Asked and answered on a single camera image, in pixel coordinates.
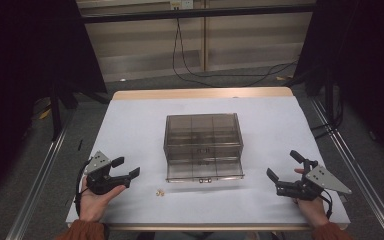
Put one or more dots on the small gold earrings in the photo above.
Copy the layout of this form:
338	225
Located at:
160	192

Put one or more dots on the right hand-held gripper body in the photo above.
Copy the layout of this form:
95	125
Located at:
320	178

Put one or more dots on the person's left hand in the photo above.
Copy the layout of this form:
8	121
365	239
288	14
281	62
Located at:
93	205

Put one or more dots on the black horizontal bar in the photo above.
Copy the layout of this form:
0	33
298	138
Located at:
196	13

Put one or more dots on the clear brown plastic drawer box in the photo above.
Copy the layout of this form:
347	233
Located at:
202	146

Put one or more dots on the black stand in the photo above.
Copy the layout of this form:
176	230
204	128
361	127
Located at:
330	103

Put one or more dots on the white table mat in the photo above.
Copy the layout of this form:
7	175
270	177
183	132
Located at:
133	140

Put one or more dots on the person's right hand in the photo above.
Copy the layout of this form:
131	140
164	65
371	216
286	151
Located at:
311	210

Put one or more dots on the white wall socket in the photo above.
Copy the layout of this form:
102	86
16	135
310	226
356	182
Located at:
181	4

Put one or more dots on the black curtain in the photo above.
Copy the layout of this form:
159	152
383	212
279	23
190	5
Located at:
26	66
363	60

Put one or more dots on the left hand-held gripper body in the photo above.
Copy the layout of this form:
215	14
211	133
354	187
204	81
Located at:
97	163

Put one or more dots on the metal floor rail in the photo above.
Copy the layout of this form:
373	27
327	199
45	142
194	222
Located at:
36	186
356	173

